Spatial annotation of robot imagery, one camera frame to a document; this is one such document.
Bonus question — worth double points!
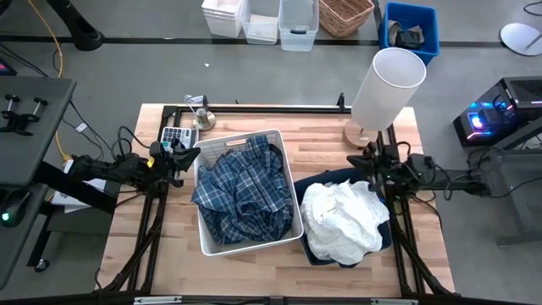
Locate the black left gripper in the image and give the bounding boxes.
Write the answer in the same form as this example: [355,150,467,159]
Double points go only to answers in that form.
[147,139,202,189]

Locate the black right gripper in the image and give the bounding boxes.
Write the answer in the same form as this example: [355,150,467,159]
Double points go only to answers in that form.
[346,141,408,194]

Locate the white garment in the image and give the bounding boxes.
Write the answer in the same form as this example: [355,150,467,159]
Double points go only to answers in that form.
[300,179,390,267]

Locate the blue plaid shirt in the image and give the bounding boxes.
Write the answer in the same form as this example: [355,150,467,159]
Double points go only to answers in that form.
[191,134,295,246]

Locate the grey desk calculator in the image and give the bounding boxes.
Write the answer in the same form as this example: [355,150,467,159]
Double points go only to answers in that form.
[159,125,199,151]

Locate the navy blue fabric bin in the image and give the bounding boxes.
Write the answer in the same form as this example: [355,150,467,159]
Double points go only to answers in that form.
[293,167,394,269]

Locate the white plastic laundry basket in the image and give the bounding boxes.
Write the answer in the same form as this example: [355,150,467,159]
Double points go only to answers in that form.
[192,129,305,258]

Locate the table lamp with white shade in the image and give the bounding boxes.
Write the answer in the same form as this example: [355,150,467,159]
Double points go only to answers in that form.
[342,47,428,150]

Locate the white printed paper sheet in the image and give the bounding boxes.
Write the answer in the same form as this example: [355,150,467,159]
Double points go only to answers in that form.
[51,158,107,209]

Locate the black items in crate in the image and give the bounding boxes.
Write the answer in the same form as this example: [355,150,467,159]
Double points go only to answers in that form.
[387,20,426,50]

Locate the white stacked plastic bins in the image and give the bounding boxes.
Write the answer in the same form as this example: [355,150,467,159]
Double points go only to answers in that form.
[201,0,246,38]

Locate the blue plastic crate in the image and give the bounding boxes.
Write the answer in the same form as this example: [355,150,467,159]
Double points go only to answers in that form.
[378,2,441,67]

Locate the woven wicker basket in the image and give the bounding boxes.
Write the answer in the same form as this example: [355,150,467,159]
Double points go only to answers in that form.
[318,0,376,38]

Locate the clear bin with white contents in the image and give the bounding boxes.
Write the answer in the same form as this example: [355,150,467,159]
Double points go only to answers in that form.
[241,0,280,46]

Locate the grey desk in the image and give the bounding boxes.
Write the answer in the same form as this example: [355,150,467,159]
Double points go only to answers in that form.
[0,75,78,187]

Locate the grey metal stand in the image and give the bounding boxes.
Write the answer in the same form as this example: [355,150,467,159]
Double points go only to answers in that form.
[465,116,542,247]

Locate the black stand base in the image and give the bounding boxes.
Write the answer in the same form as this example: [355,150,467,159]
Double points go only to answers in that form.
[46,0,106,52]

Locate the black computer case with lights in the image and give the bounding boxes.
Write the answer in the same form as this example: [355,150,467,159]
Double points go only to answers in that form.
[452,75,542,147]

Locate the black desk clamp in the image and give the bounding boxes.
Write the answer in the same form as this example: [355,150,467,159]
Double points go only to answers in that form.
[0,93,49,136]

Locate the black computer mouse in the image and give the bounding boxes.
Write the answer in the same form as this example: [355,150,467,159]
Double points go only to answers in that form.
[0,188,33,228]

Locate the grey keyboard tray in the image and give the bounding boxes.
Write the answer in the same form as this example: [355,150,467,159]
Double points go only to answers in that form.
[0,182,50,293]

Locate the white round floor base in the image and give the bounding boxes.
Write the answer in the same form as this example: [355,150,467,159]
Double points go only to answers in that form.
[500,22,542,57]

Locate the device with pink screen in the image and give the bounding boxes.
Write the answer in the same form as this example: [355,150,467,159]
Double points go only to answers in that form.
[0,57,19,77]

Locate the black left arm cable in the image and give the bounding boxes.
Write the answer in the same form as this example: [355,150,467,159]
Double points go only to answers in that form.
[110,125,152,160]

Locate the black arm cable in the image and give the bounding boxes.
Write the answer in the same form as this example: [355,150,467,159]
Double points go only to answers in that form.
[110,125,152,160]
[425,146,506,201]

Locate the black aluminium table frame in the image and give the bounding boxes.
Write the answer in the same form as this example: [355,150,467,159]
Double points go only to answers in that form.
[95,92,456,305]

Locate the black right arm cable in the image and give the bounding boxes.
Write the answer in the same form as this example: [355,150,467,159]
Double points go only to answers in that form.
[425,146,506,201]

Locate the silver metal bracket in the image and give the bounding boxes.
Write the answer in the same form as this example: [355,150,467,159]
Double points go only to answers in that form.
[371,298,419,305]
[133,295,183,305]

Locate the clear bin with black handle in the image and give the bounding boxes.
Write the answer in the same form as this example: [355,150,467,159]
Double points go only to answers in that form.
[278,0,320,53]

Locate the yellow cable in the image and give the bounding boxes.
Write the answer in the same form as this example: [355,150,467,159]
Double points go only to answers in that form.
[25,0,72,163]

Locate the black floor cable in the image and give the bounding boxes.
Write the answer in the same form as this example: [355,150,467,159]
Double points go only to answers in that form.
[0,42,50,78]

